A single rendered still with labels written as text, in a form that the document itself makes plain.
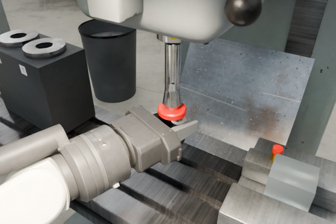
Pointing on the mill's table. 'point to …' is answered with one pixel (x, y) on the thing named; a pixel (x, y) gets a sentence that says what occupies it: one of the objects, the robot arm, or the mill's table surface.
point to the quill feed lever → (246, 2)
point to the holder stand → (45, 80)
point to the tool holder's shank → (172, 76)
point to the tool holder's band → (173, 115)
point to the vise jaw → (261, 209)
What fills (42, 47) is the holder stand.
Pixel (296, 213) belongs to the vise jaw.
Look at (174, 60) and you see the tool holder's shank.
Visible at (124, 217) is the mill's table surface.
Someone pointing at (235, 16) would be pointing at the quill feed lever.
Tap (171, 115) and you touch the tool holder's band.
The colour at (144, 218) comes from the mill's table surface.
